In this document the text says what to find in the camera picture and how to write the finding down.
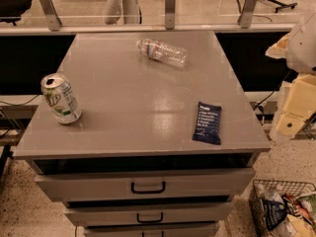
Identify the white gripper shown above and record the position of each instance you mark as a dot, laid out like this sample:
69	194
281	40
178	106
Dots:
304	48

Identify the green white 7up can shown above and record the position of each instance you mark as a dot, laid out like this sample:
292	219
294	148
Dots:
58	93

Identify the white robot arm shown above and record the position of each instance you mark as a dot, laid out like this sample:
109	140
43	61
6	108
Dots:
298	48

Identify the dark blue snack bar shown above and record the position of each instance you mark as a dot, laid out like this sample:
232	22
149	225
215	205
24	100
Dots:
208	123

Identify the top grey drawer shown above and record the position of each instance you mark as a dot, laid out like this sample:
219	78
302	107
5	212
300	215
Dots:
142	185

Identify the grey drawer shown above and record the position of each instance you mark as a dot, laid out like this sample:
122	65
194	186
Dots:
142	185
206	229
148	214

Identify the red snack bag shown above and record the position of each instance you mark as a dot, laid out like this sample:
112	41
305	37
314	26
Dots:
294	207

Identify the blue chip bag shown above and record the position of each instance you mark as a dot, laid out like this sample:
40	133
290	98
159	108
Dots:
274	209

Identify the grey drawer cabinet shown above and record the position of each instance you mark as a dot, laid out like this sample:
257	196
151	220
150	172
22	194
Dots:
139	115

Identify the clear plastic water bottle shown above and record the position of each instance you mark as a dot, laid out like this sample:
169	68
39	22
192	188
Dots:
163	52

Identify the yellow snack bag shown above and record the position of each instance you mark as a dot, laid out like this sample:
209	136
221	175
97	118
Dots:
294	227

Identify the middle grey drawer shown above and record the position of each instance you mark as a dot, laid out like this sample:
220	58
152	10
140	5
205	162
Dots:
148	214

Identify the bottom grey drawer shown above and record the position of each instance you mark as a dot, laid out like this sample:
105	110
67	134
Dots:
206	229

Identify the black office chair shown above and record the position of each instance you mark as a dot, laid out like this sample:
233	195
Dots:
11	11

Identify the right metal bracket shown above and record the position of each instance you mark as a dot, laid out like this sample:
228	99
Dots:
245	19

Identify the metal bracket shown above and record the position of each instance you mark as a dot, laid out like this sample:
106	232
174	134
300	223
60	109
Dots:
170	6
245	19
52	19

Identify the wire mesh basket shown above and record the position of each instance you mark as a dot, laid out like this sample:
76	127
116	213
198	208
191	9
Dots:
257	208

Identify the middle metal bracket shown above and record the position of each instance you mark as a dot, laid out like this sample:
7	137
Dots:
170	6

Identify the white robot pedestal background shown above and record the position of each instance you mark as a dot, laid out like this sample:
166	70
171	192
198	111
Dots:
128	9

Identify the left metal bracket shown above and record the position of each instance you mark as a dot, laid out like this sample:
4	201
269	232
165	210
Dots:
52	19

